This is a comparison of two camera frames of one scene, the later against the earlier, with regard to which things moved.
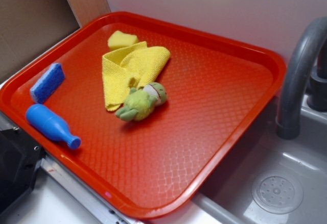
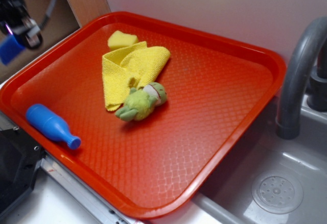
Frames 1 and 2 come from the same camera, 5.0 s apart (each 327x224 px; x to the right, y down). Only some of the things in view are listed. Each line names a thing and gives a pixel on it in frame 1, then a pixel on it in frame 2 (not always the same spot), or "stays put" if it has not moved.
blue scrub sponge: [48, 83] → [10, 48]
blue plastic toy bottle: [40, 117] stays put
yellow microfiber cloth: [129, 68] stays put
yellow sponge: [118, 40] stays put
